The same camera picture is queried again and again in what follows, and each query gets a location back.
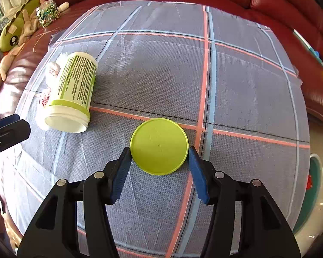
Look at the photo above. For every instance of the green plush toy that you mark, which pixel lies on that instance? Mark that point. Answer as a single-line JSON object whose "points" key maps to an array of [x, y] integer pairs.
{"points": [[10, 32]]}

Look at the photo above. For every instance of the grey plaid cloth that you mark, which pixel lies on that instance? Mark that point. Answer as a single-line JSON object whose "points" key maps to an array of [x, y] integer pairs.
{"points": [[245, 99]]}

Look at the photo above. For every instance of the bag of glitter beads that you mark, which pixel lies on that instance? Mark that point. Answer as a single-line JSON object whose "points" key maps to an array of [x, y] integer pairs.
{"points": [[48, 14]]}

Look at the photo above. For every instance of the red and white wrapper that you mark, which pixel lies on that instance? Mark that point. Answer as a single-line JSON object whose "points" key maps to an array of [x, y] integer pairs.
{"points": [[45, 99]]}

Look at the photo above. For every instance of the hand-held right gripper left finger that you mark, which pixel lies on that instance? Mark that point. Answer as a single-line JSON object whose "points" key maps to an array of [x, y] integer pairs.
{"points": [[121, 177]]}

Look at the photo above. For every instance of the green round plastic lid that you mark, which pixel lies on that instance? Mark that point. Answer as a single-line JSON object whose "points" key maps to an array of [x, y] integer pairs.
{"points": [[158, 145]]}

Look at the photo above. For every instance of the light blue trash bin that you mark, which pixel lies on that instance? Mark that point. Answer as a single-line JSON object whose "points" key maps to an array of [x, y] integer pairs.
{"points": [[312, 193]]}

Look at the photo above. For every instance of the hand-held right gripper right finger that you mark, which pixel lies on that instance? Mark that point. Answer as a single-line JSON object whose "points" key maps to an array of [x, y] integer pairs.
{"points": [[199, 177]]}

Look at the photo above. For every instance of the white jar with green label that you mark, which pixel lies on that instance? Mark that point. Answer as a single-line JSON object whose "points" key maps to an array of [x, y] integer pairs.
{"points": [[75, 80]]}

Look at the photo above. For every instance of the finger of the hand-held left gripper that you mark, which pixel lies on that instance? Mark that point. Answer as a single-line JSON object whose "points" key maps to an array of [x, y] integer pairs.
{"points": [[5, 118]]}

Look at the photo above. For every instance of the white crumpled tissue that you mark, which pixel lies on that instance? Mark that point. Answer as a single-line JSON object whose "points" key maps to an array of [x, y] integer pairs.
{"points": [[53, 72]]}

